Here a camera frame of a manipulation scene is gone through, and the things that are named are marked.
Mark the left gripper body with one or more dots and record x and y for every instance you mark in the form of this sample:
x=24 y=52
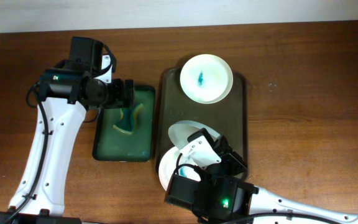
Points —
x=113 y=94

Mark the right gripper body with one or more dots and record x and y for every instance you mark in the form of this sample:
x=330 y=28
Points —
x=228 y=160

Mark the grey-white plate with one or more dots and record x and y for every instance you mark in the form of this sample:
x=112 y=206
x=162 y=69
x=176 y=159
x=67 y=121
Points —
x=181 y=130

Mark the white plate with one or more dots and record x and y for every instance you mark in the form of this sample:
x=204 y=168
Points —
x=206 y=78
x=168 y=164

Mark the green and yellow sponge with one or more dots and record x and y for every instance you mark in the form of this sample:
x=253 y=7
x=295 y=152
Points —
x=129 y=119

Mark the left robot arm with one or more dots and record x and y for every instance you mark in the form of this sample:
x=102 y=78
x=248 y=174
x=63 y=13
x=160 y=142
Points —
x=64 y=94

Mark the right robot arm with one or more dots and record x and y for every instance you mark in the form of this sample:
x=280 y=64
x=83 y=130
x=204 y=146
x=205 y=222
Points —
x=210 y=188

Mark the large brown serving tray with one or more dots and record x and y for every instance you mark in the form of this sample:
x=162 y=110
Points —
x=228 y=116

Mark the small green water tray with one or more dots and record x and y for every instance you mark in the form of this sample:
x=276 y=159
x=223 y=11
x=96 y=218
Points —
x=117 y=140

